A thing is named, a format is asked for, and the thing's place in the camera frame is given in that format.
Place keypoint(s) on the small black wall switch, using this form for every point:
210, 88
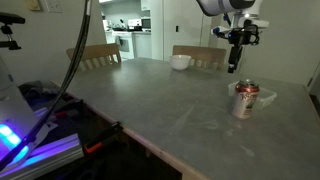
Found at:
177, 28

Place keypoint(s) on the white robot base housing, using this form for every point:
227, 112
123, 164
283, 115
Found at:
13, 110

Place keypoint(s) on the white kitchen base cabinet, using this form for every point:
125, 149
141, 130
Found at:
142, 45

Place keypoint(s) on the microwave oven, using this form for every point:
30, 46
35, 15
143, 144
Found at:
146, 23

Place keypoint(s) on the wooden chair with slatted back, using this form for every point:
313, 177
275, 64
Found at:
200, 51
93, 51

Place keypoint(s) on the round wall thermostat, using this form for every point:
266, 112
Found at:
33, 4

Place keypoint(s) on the white ceramic bowl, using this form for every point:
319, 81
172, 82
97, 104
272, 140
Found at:
180, 63

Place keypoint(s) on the aluminium frame rail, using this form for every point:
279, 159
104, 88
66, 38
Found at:
56, 150

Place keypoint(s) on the white wall switch plate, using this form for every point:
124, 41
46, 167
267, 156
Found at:
52, 5

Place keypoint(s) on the black camera on stand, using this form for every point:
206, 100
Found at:
11, 18

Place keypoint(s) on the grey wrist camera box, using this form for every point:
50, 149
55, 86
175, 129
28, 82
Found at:
220, 31

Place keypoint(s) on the red and white soda can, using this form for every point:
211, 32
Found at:
245, 103

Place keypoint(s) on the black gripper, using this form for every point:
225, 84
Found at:
241, 37

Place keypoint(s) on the white kitchen stove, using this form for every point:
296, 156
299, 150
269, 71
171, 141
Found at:
125, 45

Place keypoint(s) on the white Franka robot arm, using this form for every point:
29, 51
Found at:
220, 5

